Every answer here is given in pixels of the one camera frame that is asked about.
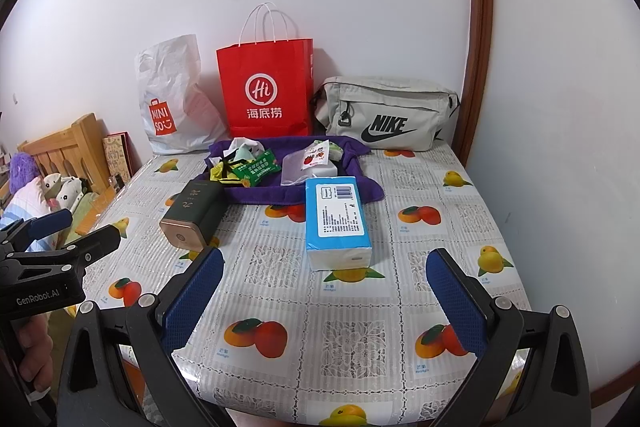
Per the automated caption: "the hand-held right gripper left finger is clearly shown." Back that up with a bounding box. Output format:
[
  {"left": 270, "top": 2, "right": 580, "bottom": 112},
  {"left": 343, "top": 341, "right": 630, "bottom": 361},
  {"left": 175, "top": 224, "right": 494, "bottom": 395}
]
[{"left": 60, "top": 247, "right": 225, "bottom": 427}]

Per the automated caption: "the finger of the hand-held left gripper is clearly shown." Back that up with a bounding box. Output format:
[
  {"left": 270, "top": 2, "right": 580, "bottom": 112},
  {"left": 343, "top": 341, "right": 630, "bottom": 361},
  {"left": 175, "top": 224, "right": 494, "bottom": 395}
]
[
  {"left": 10, "top": 222, "right": 124, "bottom": 270},
  {"left": 0, "top": 208, "right": 74, "bottom": 253}
]

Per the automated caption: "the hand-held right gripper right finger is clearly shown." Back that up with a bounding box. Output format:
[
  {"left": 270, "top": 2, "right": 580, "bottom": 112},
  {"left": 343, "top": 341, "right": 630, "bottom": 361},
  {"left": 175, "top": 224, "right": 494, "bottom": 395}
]
[{"left": 425, "top": 247, "right": 594, "bottom": 427}]

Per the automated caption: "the yellow mesh pouch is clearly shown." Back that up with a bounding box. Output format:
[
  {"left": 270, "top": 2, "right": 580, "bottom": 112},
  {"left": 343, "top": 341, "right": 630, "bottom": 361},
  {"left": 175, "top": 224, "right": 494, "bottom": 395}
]
[{"left": 209, "top": 159, "right": 241, "bottom": 185}]

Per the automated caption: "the purple towel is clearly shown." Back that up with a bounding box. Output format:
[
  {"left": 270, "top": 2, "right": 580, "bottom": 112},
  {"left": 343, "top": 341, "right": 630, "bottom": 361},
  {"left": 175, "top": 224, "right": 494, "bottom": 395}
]
[{"left": 205, "top": 136, "right": 386, "bottom": 208}]

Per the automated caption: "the green snack packet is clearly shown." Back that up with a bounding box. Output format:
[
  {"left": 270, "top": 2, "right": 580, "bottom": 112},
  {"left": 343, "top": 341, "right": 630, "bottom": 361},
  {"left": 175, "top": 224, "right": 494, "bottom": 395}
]
[{"left": 235, "top": 149, "right": 278, "bottom": 185}]

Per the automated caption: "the white and grey sock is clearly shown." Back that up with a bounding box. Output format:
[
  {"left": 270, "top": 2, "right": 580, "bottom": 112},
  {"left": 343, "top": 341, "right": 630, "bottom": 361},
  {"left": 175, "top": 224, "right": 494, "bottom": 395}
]
[{"left": 227, "top": 137, "right": 263, "bottom": 158}]

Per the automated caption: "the white printed plastic pouch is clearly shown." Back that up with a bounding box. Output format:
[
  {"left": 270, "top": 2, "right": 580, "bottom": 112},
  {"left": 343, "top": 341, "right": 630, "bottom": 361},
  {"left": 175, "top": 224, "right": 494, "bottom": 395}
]
[{"left": 281, "top": 142, "right": 337, "bottom": 185}]

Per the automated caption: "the green pocket tissue packet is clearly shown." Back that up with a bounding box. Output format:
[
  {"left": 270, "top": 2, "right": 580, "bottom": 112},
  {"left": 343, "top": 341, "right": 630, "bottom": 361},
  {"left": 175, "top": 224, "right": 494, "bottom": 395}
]
[{"left": 310, "top": 139, "right": 343, "bottom": 158}]

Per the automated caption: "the person's left hand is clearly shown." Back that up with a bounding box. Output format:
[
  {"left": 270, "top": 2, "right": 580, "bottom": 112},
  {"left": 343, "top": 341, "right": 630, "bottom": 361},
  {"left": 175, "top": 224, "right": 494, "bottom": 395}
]
[{"left": 15, "top": 313, "right": 54, "bottom": 400}]

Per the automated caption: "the purple fluffy cushion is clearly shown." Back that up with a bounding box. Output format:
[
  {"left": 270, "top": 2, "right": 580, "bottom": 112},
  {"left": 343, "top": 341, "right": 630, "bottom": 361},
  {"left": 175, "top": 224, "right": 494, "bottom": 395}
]
[{"left": 10, "top": 152, "right": 38, "bottom": 182}]

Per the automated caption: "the wooden bed headboard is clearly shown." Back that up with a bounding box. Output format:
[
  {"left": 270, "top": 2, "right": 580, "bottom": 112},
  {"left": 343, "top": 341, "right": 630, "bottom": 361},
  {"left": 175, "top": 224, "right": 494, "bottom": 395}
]
[{"left": 17, "top": 112, "right": 111, "bottom": 192}]

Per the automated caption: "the dark green tin box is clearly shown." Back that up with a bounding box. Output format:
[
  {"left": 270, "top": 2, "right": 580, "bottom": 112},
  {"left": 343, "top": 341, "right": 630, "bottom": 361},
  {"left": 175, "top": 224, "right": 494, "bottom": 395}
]
[{"left": 160, "top": 179, "right": 226, "bottom": 253}]

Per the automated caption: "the brown patterned book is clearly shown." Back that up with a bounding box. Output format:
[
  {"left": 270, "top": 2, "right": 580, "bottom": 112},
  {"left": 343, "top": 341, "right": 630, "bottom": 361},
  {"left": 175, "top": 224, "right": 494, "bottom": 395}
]
[{"left": 102, "top": 132, "right": 133, "bottom": 180}]

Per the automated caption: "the blue tissue pack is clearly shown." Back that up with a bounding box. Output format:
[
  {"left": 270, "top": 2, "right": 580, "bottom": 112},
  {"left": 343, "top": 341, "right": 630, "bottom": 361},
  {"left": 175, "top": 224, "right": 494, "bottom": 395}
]
[{"left": 304, "top": 177, "right": 375, "bottom": 272}]

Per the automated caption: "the white plastic shopping bag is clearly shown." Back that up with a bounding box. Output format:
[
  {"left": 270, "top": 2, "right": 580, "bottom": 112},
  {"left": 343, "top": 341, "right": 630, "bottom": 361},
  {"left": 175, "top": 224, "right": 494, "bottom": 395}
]
[{"left": 135, "top": 34, "right": 227, "bottom": 155}]

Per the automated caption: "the grey fabric waist bag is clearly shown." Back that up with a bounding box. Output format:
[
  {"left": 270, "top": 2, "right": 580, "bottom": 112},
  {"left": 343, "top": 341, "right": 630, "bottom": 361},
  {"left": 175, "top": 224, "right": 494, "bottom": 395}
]
[{"left": 312, "top": 76, "right": 461, "bottom": 152}]

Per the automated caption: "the red paper carrier bag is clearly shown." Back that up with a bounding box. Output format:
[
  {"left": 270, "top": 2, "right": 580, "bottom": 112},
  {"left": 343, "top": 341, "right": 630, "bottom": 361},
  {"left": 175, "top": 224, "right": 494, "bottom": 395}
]
[{"left": 216, "top": 2, "right": 314, "bottom": 140}]

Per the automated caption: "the brown wooden door frame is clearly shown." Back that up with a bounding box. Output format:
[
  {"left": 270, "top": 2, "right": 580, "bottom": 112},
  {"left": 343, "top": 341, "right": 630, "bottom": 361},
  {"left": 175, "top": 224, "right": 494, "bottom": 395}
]
[{"left": 459, "top": 0, "right": 497, "bottom": 168}]

